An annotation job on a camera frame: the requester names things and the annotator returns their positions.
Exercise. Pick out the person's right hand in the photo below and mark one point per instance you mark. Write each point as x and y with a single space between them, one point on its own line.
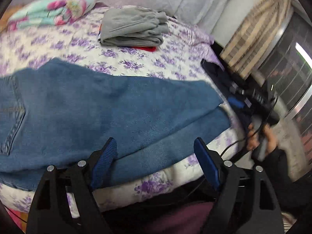
251 137

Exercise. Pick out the dark cloth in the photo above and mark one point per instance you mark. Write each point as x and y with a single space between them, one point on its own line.
219 72

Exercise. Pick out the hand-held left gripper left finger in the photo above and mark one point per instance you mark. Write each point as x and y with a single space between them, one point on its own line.
104 162

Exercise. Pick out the blue denim pants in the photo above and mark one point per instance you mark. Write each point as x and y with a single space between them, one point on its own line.
102 117

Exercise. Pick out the maroon clothing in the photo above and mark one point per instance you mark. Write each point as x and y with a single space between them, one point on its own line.
185 219

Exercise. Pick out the person's right forearm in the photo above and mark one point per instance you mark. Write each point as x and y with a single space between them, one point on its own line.
282 173

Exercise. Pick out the folded grey pants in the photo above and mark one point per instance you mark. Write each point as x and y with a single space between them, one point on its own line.
131 26

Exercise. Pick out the metal framed window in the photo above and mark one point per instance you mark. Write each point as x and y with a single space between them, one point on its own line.
290 63

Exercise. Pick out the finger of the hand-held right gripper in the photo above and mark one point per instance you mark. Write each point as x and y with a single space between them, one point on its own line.
238 103
234 88

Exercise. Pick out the striped beige curtain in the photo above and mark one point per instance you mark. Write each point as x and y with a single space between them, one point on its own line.
258 31

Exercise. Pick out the colourful folded blanket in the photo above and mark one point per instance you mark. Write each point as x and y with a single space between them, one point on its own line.
53 9

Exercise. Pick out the red cloth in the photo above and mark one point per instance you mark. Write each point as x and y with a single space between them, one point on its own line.
146 48

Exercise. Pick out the purple floral bed sheet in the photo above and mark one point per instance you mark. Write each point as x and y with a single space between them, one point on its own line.
136 61

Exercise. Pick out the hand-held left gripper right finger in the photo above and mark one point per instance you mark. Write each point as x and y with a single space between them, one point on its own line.
207 165

